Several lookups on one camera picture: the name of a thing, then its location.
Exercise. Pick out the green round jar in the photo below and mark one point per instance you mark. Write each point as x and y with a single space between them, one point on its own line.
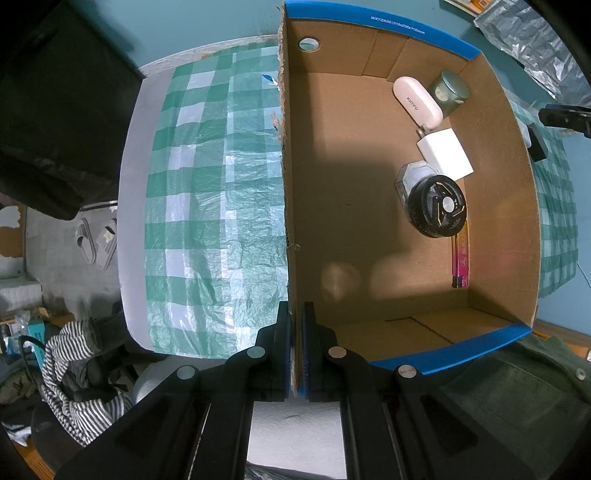
451 90

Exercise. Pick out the black mini fan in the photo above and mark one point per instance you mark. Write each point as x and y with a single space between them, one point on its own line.
436 207

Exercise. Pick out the green jacket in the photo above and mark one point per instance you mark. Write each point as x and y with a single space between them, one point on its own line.
512 406

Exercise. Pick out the clear plastic box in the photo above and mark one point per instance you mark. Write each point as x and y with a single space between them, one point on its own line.
408 177

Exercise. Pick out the white foam box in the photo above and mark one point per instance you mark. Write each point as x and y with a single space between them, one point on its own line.
18 293

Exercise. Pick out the grey slipper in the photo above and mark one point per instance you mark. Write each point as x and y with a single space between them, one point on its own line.
86 240
106 244

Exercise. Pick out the pink pen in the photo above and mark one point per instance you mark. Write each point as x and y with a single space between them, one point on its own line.
461 263

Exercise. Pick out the orange box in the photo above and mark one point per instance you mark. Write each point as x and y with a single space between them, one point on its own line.
480 3

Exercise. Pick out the striped cloth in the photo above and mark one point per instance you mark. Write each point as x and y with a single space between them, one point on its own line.
78 406

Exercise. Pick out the green checkered tablecloth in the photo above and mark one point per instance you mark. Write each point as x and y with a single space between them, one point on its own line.
203 207

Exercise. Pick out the white oval case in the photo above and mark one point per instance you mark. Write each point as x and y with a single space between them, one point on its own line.
418 101

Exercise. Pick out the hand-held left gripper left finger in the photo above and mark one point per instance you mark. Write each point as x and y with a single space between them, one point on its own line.
285 334

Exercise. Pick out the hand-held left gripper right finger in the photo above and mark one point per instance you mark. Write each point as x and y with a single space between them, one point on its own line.
305 334

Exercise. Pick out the small black block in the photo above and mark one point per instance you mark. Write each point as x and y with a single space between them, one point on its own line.
538 145

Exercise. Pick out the teal box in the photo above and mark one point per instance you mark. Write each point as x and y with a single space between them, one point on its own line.
36 333

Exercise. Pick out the silver plastic bag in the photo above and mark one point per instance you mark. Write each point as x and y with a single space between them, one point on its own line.
531 37

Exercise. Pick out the cardboard box with blue edges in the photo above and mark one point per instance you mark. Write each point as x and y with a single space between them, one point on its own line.
351 184

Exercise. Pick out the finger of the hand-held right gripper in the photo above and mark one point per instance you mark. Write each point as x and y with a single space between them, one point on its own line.
565 119

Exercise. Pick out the white charger adapter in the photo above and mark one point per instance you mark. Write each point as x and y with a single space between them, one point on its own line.
445 152

